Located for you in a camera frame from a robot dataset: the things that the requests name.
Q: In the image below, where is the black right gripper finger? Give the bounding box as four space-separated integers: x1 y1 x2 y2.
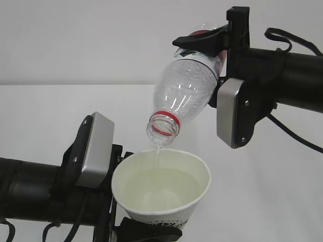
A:
172 24 230 56

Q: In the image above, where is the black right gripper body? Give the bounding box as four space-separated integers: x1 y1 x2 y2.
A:
208 6 288 109

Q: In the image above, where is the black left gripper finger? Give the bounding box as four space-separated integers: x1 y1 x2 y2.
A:
114 217 182 242

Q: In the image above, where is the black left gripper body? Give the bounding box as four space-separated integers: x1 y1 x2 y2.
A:
50 144 123 241

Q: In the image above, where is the clear plastic water bottle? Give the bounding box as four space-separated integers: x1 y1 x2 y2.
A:
145 22 228 148

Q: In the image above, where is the white paper cup green logo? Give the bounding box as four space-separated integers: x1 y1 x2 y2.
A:
111 148 211 229

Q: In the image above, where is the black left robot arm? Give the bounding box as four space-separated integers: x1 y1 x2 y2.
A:
1 145 182 241

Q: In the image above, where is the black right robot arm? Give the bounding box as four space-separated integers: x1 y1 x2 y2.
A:
172 6 322 112

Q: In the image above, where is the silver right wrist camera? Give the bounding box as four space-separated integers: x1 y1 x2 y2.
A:
216 77 278 149

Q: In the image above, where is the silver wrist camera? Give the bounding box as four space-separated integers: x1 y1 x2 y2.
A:
61 112 115 189
216 77 278 149

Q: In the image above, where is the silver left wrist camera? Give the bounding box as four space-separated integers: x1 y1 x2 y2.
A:
61 112 115 189

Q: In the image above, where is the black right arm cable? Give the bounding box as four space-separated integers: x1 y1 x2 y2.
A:
264 27 323 56

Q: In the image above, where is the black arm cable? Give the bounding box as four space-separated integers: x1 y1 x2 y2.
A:
264 27 323 56
42 194 89 242

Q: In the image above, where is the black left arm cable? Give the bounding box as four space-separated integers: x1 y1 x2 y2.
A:
42 194 89 242

